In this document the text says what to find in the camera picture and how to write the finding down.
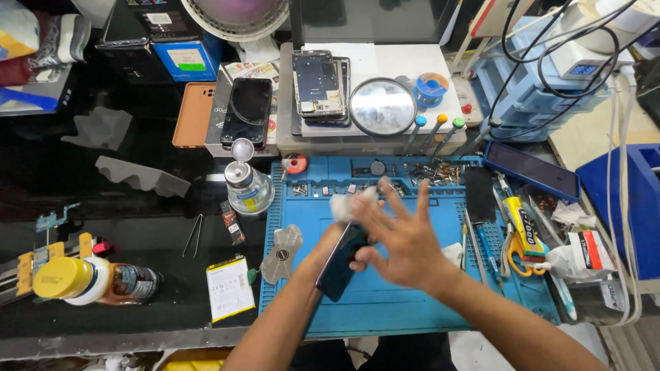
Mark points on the blue cardboard box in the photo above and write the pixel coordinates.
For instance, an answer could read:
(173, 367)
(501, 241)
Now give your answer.
(185, 61)

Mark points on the crumpled white tissue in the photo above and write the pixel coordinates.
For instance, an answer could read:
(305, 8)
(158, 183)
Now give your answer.
(572, 214)

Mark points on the white fan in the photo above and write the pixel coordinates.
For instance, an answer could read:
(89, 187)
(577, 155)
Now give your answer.
(234, 18)

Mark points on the screwdriver with orange cap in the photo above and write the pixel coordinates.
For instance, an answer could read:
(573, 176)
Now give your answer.
(434, 133)

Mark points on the stack of phone frames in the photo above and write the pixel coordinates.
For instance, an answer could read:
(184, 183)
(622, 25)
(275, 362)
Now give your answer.
(318, 82)

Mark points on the grey foam piece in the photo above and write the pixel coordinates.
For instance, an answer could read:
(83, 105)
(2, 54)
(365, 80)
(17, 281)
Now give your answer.
(139, 178)

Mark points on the small dark circuit strip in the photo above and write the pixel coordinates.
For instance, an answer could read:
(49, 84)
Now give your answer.
(233, 224)

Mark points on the blue silicone repair mat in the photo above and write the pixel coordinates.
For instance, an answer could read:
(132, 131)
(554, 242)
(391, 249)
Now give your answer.
(392, 309)

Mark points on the white teal toothbrush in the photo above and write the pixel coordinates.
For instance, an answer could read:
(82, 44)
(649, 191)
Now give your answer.
(564, 299)

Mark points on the white phone battery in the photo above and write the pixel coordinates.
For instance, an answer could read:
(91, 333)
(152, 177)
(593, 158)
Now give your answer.
(230, 288)

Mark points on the green plastic pick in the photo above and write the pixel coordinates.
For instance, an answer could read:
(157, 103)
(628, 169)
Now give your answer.
(252, 276)

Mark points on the long metal tweezers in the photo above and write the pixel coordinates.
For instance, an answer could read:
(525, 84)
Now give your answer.
(474, 247)

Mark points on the brown bottle with yellow cap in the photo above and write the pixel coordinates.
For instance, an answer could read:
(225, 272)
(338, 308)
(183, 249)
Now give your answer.
(98, 281)

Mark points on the white switch with red button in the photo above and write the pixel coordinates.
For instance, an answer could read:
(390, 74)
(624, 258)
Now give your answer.
(467, 103)

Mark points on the screwdriver with grey cap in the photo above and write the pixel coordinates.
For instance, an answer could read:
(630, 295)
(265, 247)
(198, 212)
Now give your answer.
(484, 133)

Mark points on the glass liquid dispenser bottle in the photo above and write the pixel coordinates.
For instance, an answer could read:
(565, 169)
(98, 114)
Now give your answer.
(250, 190)

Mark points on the screwdriver with green cap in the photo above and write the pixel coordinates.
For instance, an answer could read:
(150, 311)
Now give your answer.
(447, 136)

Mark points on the orange tape roll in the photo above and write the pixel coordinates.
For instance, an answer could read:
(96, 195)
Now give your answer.
(295, 164)

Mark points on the person's black trousers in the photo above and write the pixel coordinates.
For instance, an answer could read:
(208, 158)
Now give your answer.
(402, 355)

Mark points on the pile of screws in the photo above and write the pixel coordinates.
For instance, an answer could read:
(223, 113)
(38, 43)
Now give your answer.
(435, 172)

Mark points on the white storage box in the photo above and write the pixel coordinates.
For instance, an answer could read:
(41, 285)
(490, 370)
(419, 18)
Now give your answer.
(407, 59)

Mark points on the smartphone in blue case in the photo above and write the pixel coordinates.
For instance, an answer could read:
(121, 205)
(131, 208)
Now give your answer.
(533, 170)

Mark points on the yellow container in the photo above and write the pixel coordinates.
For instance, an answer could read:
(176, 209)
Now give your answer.
(196, 361)

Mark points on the black monitor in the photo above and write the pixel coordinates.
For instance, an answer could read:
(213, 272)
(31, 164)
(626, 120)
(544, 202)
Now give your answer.
(371, 20)

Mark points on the light blue drawer cabinet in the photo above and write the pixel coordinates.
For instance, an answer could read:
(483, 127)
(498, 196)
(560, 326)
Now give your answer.
(521, 98)

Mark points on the grey phone box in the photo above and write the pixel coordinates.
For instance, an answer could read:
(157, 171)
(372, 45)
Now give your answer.
(214, 129)

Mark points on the screwdriver with blue cap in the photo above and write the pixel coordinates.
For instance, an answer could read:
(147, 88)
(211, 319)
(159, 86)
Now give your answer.
(415, 134)

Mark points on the white power meter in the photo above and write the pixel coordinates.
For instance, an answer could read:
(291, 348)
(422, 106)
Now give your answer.
(585, 64)

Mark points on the person's right hand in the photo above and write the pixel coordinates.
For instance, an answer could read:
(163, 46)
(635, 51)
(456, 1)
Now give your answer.
(412, 247)

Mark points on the translucent plastic sheet with disc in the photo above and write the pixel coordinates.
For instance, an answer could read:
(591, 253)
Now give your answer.
(281, 255)

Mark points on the white cotton wad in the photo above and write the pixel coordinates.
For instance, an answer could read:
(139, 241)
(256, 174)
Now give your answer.
(346, 203)

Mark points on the dark smartphone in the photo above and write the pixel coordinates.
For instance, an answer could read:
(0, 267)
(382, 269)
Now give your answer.
(341, 268)

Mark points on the small white tissue piece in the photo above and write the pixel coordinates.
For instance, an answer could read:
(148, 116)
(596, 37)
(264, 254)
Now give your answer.
(453, 253)

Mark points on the round magnifying mirror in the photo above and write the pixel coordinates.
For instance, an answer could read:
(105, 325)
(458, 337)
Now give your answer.
(382, 107)

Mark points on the circuit board holder yellow clamps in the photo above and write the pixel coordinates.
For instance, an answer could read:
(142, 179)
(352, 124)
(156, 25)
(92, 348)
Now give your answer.
(49, 252)

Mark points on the person's left hand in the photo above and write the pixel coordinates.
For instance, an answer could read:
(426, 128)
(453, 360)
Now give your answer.
(322, 250)

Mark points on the black smartphone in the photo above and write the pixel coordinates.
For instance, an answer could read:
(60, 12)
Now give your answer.
(247, 111)

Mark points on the orange phone case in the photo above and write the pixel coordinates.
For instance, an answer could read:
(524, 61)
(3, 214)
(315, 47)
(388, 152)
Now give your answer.
(193, 116)

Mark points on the blue plastic bin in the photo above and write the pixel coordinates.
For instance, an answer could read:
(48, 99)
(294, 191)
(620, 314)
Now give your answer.
(631, 206)

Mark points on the white tube with red label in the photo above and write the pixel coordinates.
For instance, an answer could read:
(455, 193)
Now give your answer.
(582, 255)

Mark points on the black cardboard boxes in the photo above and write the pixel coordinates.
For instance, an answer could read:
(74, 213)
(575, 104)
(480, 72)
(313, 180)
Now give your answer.
(134, 23)

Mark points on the small white carton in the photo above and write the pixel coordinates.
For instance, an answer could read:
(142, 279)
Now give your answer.
(614, 296)

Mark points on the yellow glue tube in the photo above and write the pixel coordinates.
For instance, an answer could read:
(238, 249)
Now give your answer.
(523, 226)

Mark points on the grey plastic film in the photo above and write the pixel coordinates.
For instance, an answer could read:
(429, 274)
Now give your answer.
(98, 129)

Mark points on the heap of bags and cloths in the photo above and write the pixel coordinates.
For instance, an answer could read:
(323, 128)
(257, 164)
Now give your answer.
(36, 51)

